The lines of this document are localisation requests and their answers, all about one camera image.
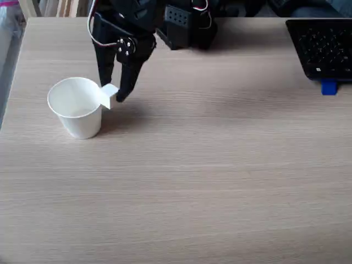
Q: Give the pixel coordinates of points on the white cube block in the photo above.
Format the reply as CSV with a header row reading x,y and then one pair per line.
x,y
107,94

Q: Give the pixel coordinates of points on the white paper cup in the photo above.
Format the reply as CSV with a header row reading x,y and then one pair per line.
x,y
77,110

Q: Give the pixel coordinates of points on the wooden slats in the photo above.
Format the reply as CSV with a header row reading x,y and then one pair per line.
x,y
63,7

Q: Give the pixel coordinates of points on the black laptop keyboard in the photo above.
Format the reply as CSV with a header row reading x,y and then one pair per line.
x,y
321,46

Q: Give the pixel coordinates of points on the blue plastic part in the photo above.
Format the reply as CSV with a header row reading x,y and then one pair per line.
x,y
329,87

